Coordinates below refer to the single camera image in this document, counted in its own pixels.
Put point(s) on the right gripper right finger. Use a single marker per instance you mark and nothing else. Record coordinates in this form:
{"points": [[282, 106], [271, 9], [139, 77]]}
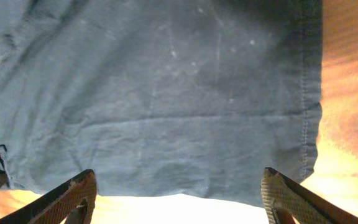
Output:
{"points": [[286, 201]]}

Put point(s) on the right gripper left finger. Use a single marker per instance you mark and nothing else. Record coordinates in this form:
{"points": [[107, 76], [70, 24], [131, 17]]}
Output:
{"points": [[71, 202]]}

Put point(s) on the navy blue shorts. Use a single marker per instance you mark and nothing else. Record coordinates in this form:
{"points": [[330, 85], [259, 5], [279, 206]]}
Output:
{"points": [[159, 97]]}

